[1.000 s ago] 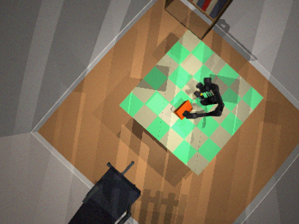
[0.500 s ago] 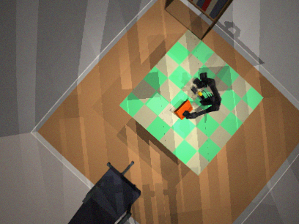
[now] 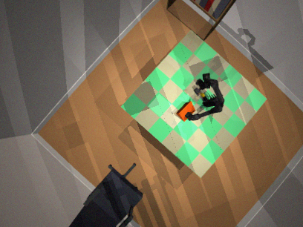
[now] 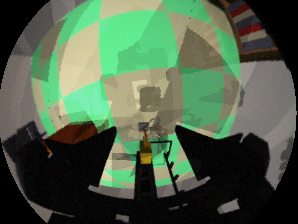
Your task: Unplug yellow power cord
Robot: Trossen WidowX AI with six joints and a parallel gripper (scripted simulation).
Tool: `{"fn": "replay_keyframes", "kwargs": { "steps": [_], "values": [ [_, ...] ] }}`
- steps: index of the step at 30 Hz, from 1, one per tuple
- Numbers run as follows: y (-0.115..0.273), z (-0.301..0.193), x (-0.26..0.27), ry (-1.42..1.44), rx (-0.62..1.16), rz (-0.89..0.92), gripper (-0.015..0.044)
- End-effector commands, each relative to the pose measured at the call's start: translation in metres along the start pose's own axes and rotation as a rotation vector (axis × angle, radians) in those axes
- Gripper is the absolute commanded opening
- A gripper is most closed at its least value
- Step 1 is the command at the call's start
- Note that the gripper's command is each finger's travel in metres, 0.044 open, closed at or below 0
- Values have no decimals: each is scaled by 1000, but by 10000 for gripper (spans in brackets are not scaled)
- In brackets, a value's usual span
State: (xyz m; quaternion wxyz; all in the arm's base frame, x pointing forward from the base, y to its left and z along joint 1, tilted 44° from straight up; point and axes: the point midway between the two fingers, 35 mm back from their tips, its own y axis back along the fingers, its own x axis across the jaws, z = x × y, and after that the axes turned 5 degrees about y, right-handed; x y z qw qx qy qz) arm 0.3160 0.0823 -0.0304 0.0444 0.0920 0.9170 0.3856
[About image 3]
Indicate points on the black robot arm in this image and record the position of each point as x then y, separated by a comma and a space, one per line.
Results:
218, 106

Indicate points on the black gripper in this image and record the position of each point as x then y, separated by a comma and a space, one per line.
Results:
198, 90

